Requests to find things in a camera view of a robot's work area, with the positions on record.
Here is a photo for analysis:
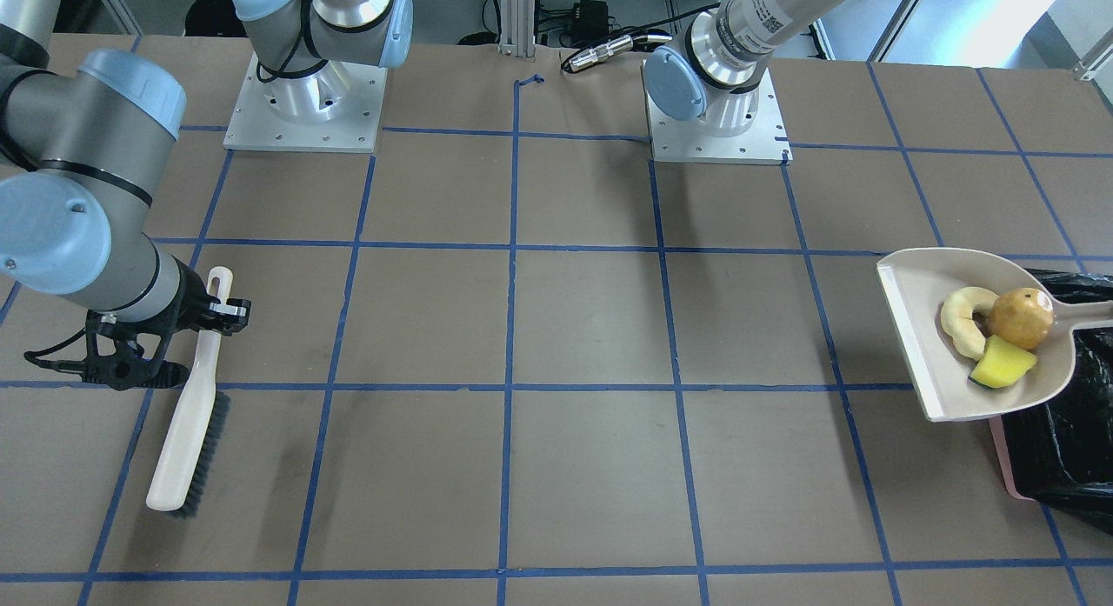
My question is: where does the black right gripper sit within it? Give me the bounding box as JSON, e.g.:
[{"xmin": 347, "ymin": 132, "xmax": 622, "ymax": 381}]
[{"xmin": 24, "ymin": 271, "xmax": 253, "ymax": 391}]

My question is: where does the beige hand brush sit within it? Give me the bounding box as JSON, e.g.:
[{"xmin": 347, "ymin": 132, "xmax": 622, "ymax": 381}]
[{"xmin": 144, "ymin": 266, "xmax": 233, "ymax": 518}]

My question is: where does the beige plastic dustpan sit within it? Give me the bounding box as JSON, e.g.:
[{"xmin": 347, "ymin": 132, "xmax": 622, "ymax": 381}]
[{"xmin": 876, "ymin": 247, "xmax": 1110, "ymax": 423}]

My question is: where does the yellow sponge piece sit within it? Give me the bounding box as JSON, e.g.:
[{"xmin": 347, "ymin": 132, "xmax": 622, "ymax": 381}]
[{"xmin": 969, "ymin": 334, "xmax": 1038, "ymax": 390}]

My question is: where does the brown potato-like lump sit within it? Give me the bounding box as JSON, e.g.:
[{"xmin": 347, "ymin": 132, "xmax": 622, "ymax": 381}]
[{"xmin": 987, "ymin": 289, "xmax": 1055, "ymax": 351}]

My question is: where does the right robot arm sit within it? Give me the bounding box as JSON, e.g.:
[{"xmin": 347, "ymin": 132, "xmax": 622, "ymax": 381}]
[{"xmin": 1, "ymin": 0, "xmax": 414, "ymax": 390}]

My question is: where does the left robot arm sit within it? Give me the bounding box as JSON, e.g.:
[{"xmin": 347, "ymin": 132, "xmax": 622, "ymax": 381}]
[{"xmin": 643, "ymin": 0, "xmax": 846, "ymax": 137}]

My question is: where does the black lined trash bin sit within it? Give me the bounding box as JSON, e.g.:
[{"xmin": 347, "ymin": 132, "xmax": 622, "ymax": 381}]
[{"xmin": 989, "ymin": 271, "xmax": 1113, "ymax": 537}]

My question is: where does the black power adapter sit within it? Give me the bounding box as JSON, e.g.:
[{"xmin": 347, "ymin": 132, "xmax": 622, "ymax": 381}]
[{"xmin": 569, "ymin": 0, "xmax": 610, "ymax": 38}]

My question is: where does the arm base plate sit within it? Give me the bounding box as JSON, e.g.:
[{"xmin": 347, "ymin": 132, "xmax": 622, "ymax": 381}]
[
  {"xmin": 223, "ymin": 57, "xmax": 390, "ymax": 154},
  {"xmin": 646, "ymin": 70, "xmax": 794, "ymax": 165}
]

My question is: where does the aluminium frame post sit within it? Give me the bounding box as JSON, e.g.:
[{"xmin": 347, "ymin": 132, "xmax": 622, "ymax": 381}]
[{"xmin": 498, "ymin": 0, "xmax": 536, "ymax": 60}]

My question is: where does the silver cable connector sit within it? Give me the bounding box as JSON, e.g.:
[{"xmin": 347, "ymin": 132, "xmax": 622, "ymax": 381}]
[{"xmin": 561, "ymin": 29, "xmax": 673, "ymax": 74}]

